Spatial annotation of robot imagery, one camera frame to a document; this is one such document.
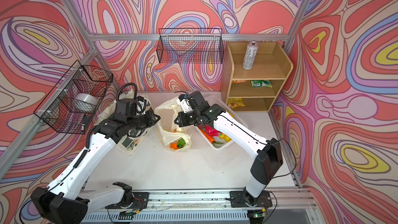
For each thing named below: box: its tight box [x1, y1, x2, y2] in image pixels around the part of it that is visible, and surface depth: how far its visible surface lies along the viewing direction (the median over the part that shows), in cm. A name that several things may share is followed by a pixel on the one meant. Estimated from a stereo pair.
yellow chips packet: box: [227, 98, 246, 109], surface depth 110 cm
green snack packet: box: [250, 79, 273, 89], surface depth 101 cm
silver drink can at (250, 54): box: [242, 40, 259, 70], surface depth 82 cm
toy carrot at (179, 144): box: [169, 137, 187, 150], surface depth 82 cm
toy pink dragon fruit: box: [204, 124, 223, 137], surface depth 89 cm
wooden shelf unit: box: [220, 41, 294, 113], surface depth 93 cm
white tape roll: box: [72, 93, 98, 113], surface depth 74 cm
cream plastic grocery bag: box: [154, 96, 192, 153], surface depth 74 cm
